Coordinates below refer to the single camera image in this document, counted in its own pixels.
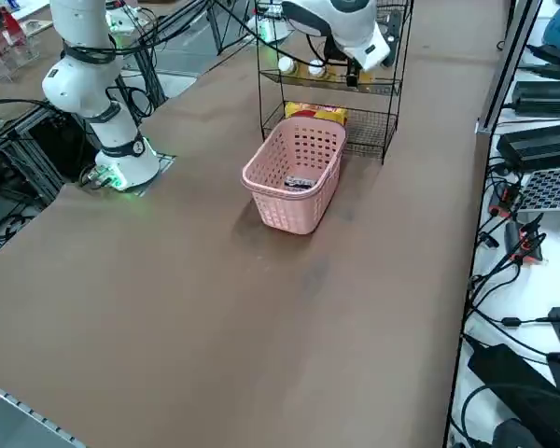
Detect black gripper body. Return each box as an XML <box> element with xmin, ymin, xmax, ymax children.
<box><xmin>324</xmin><ymin>39</ymin><xmax>358</xmax><ymax>69</ymax></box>

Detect pink plastic basket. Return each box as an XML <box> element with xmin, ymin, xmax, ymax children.
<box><xmin>241</xmin><ymin>116</ymin><xmax>350</xmax><ymax>236</ymax></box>

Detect yellow red biscuit box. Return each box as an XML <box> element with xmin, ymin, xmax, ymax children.
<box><xmin>284</xmin><ymin>101</ymin><xmax>350</xmax><ymax>130</ymax></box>

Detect black orange clamp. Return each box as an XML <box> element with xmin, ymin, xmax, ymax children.
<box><xmin>489</xmin><ymin>181</ymin><xmax>519</xmax><ymax>217</ymax></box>
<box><xmin>503</xmin><ymin>214</ymin><xmax>547</xmax><ymax>266</ymax></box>

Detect clear acrylic rack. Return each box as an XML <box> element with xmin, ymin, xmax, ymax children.
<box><xmin>0</xmin><ymin>7</ymin><xmax>41</xmax><ymax>83</ymax></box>

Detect large black power adapter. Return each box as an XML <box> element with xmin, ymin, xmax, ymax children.
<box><xmin>466</xmin><ymin>343</ymin><xmax>560</xmax><ymax>448</ymax></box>

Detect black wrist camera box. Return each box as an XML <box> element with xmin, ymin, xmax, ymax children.
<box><xmin>383</xmin><ymin>11</ymin><xmax>402</xmax><ymax>66</ymax></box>

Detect black wire shelf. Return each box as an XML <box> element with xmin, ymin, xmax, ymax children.
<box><xmin>255</xmin><ymin>0</ymin><xmax>415</xmax><ymax>165</ymax></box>

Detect aluminium frame post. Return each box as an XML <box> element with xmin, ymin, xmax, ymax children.
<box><xmin>475</xmin><ymin>0</ymin><xmax>542</xmax><ymax>136</ymax></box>

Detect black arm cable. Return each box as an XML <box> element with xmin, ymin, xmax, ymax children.
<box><xmin>60</xmin><ymin>0</ymin><xmax>244</xmax><ymax>120</ymax></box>

